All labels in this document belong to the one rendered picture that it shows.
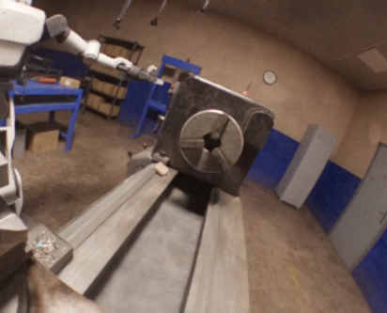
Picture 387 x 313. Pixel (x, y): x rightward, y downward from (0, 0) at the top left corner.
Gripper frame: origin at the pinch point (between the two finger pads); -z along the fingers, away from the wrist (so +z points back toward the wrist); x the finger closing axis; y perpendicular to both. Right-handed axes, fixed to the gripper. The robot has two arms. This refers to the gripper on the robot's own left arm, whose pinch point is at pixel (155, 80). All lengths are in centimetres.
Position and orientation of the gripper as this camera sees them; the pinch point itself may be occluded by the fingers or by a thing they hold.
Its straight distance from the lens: 113.4
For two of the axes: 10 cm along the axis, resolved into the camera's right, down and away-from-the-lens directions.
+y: 3.8, -8.8, -2.9
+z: -9.1, -4.1, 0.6
